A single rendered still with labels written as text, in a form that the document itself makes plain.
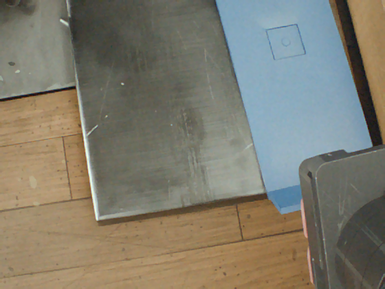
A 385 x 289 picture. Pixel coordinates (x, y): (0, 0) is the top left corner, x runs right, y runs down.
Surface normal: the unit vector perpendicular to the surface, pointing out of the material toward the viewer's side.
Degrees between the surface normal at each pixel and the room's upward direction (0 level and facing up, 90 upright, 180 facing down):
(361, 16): 90
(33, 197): 0
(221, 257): 0
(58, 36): 0
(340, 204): 30
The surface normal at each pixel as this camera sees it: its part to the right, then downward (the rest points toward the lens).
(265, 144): 0.04, -0.25
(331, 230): 0.17, 0.25
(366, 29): -0.98, 0.16
